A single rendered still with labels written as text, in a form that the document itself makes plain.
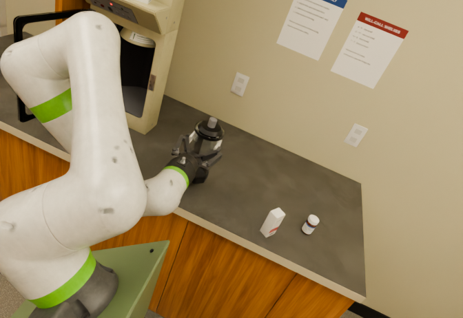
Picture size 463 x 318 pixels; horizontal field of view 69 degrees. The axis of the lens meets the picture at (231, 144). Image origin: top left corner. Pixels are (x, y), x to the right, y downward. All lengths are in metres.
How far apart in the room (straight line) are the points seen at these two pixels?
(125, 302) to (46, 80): 0.52
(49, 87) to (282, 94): 1.13
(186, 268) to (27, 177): 0.79
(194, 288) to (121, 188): 1.11
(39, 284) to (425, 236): 1.87
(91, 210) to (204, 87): 1.34
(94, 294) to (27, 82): 0.48
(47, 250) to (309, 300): 1.06
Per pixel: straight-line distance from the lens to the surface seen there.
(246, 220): 1.31
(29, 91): 0.90
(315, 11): 1.61
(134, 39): 1.43
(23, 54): 0.89
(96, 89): 0.70
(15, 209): 0.64
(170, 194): 0.91
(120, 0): 1.27
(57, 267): 0.67
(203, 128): 1.17
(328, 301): 1.45
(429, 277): 2.37
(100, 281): 0.73
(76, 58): 0.77
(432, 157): 1.87
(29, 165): 1.66
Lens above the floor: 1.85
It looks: 33 degrees down
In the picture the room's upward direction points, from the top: 21 degrees clockwise
